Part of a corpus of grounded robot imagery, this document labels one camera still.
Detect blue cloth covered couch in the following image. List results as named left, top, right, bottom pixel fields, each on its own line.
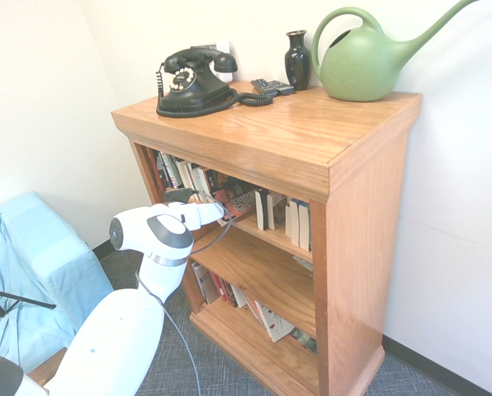
left=0, top=191, right=115, bottom=372

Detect black rotary telephone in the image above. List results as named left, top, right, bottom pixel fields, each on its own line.
left=155, top=46, right=274, bottom=120

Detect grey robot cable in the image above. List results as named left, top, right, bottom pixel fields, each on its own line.
left=135, top=189, right=234, bottom=396

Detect green watering can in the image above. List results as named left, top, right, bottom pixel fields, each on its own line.
left=310, top=0, right=485, bottom=102

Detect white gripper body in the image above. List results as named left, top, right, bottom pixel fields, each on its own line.
left=182, top=201, right=227, bottom=230

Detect white paperback book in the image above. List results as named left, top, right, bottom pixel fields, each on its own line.
left=229, top=284, right=248, bottom=309

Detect black camera tripod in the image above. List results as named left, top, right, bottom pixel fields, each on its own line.
left=0, top=285, right=57, bottom=318

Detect red black paperback book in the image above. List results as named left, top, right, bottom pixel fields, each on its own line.
left=210, top=187, right=258, bottom=227

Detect dark red spine book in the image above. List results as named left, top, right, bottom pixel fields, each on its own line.
left=145, top=147, right=167, bottom=191

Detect blue cover paperback book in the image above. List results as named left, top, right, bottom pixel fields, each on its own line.
left=285, top=197, right=301, bottom=248
left=297, top=200, right=313, bottom=252

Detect wooden bookshelf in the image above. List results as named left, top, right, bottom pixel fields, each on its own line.
left=111, top=80, right=423, bottom=396

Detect black remote control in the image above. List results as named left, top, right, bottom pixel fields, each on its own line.
left=250, top=78, right=279, bottom=98
left=268, top=79, right=296, bottom=97

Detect camouflage cover book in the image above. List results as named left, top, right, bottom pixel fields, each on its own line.
left=287, top=327, right=318, bottom=356

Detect black cover paperback book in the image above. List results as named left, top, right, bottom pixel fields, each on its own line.
left=255, top=187, right=271, bottom=231

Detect red white spine book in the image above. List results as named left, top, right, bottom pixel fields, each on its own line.
left=158, top=151, right=179, bottom=189

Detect white book red marks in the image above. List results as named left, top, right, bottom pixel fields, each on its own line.
left=252, top=299, right=296, bottom=343

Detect black vase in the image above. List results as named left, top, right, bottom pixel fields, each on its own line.
left=285, top=30, right=312, bottom=92

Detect white grey cover book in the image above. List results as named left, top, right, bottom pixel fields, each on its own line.
left=190, top=261, right=221, bottom=305

